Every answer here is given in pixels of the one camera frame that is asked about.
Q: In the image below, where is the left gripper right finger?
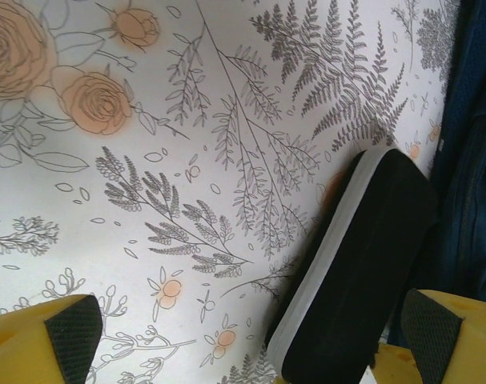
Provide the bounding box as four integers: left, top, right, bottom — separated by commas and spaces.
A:
372, 287, 486, 384

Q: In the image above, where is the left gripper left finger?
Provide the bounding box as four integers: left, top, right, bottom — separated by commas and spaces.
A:
0, 294, 104, 384

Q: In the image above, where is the navy blue backpack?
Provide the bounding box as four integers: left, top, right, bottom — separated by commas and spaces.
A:
386, 0, 486, 349

